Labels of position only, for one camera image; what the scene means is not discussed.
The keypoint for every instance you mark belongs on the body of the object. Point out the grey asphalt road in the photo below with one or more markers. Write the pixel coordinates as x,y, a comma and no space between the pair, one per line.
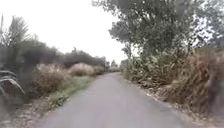
111,103

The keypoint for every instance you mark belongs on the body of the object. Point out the tall reed thicket with trees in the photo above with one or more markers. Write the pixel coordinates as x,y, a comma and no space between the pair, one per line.
166,50

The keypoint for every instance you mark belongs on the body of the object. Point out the grass verge with dry bushes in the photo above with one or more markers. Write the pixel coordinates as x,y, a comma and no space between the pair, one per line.
53,80

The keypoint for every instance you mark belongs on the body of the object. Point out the row of dark trees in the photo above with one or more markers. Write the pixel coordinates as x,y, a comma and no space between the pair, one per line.
40,53

